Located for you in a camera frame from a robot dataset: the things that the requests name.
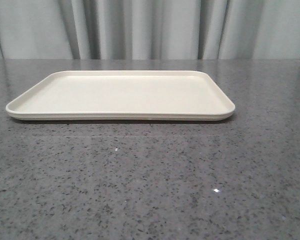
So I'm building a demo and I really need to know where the cream rectangular plastic tray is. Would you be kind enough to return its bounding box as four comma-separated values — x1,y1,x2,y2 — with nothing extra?
5,70,236,121

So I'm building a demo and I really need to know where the grey pleated curtain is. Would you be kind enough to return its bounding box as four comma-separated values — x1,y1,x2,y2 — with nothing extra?
0,0,300,60

